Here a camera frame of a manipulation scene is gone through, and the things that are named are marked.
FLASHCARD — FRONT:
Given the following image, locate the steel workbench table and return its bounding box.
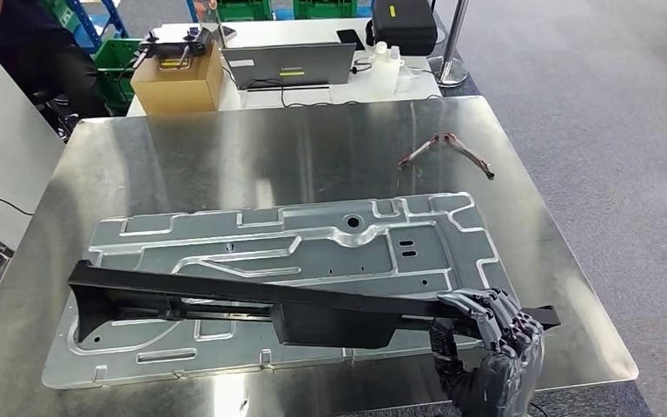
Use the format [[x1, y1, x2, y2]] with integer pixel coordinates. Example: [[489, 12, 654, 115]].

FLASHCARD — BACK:
[[0, 95, 639, 417]]

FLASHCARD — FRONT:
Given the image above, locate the cardboard box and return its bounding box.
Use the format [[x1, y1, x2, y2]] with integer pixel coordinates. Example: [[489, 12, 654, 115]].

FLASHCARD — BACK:
[[130, 43, 225, 116]]

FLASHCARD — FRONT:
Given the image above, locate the chrome stanchion with round base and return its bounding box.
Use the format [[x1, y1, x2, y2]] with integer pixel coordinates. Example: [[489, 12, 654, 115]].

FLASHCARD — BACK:
[[428, 0, 472, 89]]

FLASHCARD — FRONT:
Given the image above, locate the large stamped metal panel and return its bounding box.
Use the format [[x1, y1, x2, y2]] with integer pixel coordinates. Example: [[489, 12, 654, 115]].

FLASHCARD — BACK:
[[41, 191, 516, 391]]

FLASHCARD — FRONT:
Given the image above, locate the clear plastic cup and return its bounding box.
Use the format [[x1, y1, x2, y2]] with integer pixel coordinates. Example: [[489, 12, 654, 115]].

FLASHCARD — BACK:
[[396, 63, 422, 95]]

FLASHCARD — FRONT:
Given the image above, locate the black laptop cable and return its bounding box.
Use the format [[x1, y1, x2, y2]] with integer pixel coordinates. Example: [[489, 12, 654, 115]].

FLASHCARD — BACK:
[[278, 86, 363, 109]]

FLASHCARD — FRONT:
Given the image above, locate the black phone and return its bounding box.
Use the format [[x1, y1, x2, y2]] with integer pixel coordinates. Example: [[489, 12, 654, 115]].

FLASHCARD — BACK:
[[336, 29, 367, 52]]

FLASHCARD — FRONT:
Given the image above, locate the blue background rack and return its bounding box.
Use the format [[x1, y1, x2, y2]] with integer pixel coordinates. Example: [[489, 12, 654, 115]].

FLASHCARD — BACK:
[[65, 0, 202, 54]]

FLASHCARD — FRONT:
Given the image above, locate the white board panel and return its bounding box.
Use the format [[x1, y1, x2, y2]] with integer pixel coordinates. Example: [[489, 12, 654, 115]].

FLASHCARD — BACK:
[[0, 36, 67, 255]]

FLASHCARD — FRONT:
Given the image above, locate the black handheld controller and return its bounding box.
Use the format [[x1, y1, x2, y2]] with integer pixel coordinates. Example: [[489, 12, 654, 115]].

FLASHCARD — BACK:
[[132, 25, 214, 71]]

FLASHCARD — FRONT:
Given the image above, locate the black office chair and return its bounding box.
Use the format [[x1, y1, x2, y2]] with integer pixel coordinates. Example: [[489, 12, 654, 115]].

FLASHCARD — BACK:
[[28, 86, 82, 142]]

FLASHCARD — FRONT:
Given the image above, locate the black carrying case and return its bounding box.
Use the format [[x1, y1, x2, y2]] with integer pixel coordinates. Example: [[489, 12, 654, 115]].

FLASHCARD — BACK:
[[366, 0, 439, 57]]

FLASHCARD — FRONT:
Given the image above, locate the grey laptop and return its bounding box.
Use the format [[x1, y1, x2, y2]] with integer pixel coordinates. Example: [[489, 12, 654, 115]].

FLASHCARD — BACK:
[[221, 41, 358, 92]]

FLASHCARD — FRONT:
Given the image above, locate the black plastic plate frame part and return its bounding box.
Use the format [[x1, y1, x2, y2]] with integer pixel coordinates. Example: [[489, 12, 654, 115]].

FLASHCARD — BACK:
[[67, 260, 562, 350]]

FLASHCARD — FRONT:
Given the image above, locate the white plastic bottle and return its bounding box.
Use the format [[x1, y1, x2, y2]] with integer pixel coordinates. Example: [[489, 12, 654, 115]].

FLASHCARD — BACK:
[[387, 45, 406, 96], [369, 41, 393, 98]]

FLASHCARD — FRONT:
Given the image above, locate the person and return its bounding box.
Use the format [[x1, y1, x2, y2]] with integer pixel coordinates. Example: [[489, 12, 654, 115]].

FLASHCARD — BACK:
[[0, 0, 110, 125]]

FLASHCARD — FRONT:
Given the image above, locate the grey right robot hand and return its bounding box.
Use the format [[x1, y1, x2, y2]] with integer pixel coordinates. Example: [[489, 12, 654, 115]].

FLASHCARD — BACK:
[[430, 288, 546, 417]]

